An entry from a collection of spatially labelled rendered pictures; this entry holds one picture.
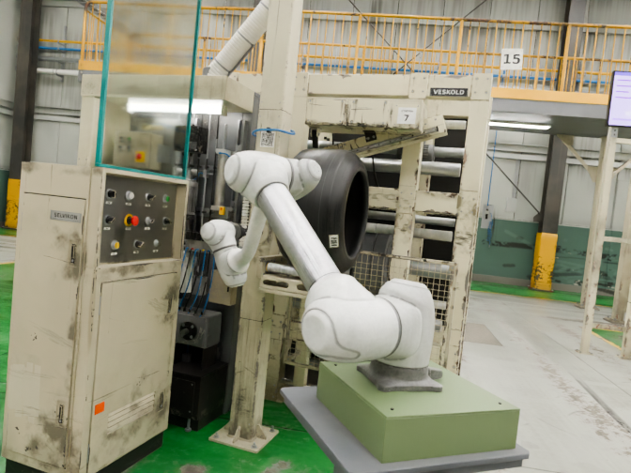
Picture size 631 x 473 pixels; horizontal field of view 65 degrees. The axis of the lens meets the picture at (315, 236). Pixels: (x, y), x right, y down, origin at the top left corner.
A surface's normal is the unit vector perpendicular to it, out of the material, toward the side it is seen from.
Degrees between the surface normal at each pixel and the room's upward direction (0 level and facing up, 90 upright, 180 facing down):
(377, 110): 90
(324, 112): 90
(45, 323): 90
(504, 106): 90
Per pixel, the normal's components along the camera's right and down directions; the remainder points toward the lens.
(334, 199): 0.40, -0.05
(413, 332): 0.59, 0.06
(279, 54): -0.33, 0.02
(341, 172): 0.49, -0.37
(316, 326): -0.72, 0.03
